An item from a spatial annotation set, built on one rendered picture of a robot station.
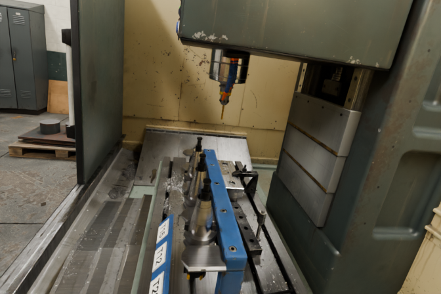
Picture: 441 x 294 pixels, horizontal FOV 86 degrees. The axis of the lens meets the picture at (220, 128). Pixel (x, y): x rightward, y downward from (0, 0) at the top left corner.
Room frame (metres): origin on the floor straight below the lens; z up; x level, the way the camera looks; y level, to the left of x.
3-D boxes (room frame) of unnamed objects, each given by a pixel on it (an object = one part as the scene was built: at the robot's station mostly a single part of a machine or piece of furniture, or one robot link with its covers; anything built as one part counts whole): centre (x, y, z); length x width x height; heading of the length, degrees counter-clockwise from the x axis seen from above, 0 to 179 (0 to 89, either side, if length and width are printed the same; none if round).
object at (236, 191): (1.07, 0.00, 0.97); 0.29 x 0.23 x 0.05; 11
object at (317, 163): (1.10, -0.44, 1.16); 0.48 x 0.05 x 0.51; 11
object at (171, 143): (1.67, 0.13, 0.75); 0.89 x 0.67 x 0.26; 101
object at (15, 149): (3.15, 2.04, 0.19); 1.20 x 0.80 x 0.38; 100
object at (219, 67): (1.02, 0.00, 1.51); 0.16 x 0.16 x 0.12
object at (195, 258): (0.32, 0.00, 1.21); 0.07 x 0.05 x 0.01; 101
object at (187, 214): (0.43, 0.02, 1.21); 0.07 x 0.05 x 0.01; 101
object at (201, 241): (0.38, 0.01, 1.21); 0.06 x 0.06 x 0.03
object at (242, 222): (0.75, -0.13, 0.93); 0.26 x 0.05 x 0.06; 16
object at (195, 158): (0.59, 0.05, 1.26); 0.04 x 0.04 x 0.07
